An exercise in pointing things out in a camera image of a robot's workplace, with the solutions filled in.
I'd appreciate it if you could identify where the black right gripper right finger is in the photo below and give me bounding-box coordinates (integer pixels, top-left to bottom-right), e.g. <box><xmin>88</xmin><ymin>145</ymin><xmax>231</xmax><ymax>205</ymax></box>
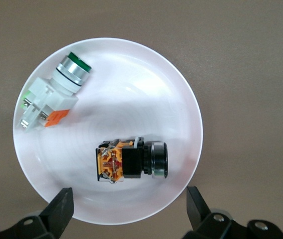
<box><xmin>183</xmin><ymin>186</ymin><xmax>233</xmax><ymax>239</ymax></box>

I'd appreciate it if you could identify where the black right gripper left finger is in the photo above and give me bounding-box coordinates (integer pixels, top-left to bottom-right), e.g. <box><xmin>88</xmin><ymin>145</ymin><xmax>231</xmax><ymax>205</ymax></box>
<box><xmin>16</xmin><ymin>187</ymin><xmax>75</xmax><ymax>239</ymax></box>

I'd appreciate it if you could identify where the pink round plate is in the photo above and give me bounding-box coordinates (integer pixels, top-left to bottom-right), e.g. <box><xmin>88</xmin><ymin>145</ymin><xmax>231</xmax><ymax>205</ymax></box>
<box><xmin>12</xmin><ymin>37</ymin><xmax>203</xmax><ymax>226</ymax></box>

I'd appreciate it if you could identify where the green white push-button switch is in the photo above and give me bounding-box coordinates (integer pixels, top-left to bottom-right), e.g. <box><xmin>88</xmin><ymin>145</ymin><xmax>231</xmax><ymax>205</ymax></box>
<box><xmin>20</xmin><ymin>51</ymin><xmax>93</xmax><ymax>134</ymax></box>

